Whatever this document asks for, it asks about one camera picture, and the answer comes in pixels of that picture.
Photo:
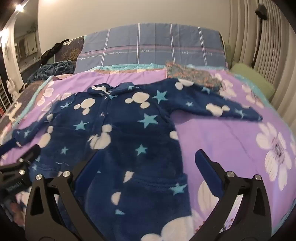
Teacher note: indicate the green pillow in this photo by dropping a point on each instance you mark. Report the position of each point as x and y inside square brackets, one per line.
[252, 77]

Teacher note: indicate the white cat figurine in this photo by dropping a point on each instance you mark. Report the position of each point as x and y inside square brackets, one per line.
[12, 89]

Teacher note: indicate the white shelf rack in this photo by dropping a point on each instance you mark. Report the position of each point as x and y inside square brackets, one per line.
[2, 97]

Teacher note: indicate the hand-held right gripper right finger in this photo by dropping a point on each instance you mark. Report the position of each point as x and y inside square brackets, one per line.
[207, 171]

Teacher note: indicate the navy star print fleece jacket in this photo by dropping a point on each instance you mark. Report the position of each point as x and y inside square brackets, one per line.
[129, 139]

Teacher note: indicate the black floor lamp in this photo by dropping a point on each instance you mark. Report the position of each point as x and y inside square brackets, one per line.
[259, 30]

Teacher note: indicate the dark branch print pillow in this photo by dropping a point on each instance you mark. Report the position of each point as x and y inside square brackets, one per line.
[72, 52]

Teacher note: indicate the floral folded garment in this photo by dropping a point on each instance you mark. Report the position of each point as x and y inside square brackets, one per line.
[192, 73]

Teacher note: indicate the teal fleece blanket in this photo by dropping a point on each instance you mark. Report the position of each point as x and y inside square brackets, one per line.
[50, 70]

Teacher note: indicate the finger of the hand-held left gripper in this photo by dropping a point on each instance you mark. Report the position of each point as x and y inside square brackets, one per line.
[5, 149]
[25, 158]

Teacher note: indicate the black garment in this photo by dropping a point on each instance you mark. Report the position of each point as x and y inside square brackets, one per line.
[52, 52]

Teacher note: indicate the beige pleated curtain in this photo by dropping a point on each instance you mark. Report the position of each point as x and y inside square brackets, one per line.
[277, 58]

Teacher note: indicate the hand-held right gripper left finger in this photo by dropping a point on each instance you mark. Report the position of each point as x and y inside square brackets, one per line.
[86, 171]

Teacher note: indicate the dark deer print quilt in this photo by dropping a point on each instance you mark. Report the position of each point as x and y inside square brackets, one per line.
[25, 97]

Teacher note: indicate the purple floral bedsheet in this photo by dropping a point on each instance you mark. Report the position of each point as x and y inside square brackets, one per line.
[215, 132]

